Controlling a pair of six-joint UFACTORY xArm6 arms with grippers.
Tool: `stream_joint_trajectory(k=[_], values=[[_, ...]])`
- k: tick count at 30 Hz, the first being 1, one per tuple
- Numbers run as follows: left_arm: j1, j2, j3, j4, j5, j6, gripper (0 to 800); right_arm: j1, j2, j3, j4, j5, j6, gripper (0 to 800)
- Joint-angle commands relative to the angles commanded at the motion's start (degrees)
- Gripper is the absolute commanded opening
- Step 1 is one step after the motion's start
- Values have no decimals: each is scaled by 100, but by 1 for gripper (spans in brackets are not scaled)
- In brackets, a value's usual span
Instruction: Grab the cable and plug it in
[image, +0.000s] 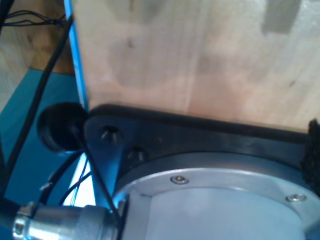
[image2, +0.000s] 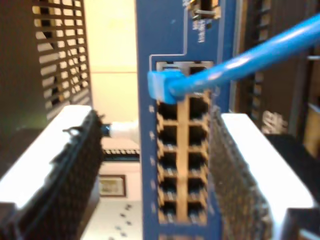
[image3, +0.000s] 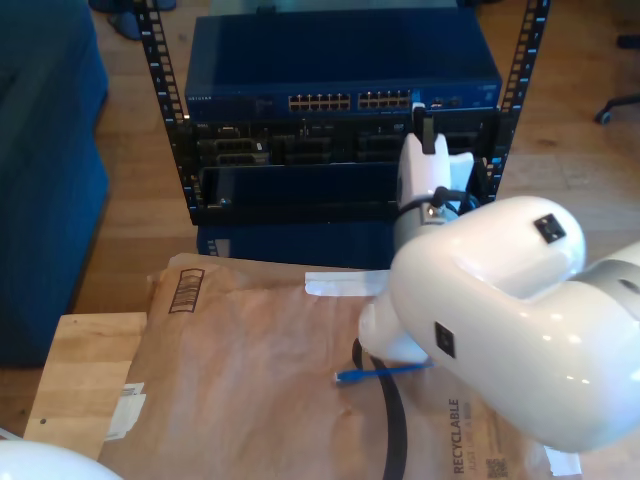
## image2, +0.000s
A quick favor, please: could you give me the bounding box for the blue network switch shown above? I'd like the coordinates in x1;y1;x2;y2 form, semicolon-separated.
134;0;241;240

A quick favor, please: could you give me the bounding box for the framed picture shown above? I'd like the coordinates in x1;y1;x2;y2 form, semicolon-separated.
98;174;127;199

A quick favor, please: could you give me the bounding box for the blue network cable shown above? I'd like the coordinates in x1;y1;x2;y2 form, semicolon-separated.
146;11;320;105

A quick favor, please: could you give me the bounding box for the dark perforated metal panel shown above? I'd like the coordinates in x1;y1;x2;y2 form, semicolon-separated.
0;0;92;131

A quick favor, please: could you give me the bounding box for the black rack server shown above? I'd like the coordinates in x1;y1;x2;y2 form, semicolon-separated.
234;0;320;161

